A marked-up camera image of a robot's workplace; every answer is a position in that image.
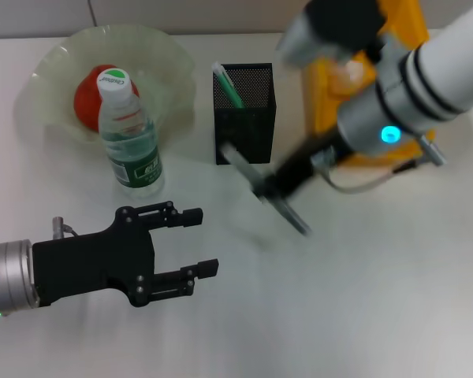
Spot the right wrist cable with plugs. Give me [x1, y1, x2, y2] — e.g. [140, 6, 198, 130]
[310, 133, 447, 195]

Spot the yellow plastic bin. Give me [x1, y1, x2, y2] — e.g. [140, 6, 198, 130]
[305, 0, 437, 169]

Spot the black mesh pen holder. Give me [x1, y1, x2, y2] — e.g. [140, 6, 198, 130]
[211, 61, 279, 166]

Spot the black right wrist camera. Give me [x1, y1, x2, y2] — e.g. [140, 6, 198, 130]
[274, 0, 393, 69]

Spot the clear green-label water bottle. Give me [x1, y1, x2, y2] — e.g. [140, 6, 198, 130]
[96, 66, 166, 201]

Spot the white paper ball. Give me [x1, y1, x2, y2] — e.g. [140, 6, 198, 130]
[330, 57, 366, 82]

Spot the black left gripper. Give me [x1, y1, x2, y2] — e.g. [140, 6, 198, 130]
[30, 200, 221, 309]

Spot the grey pen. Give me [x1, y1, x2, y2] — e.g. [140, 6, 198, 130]
[218, 143, 313, 238]

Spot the pale green glass fruit plate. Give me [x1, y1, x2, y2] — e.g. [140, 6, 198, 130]
[14, 24, 199, 147]

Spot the mint green pen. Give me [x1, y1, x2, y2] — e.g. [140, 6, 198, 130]
[211, 61, 247, 109]

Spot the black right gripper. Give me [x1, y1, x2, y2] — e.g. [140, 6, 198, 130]
[261, 131, 347, 205]

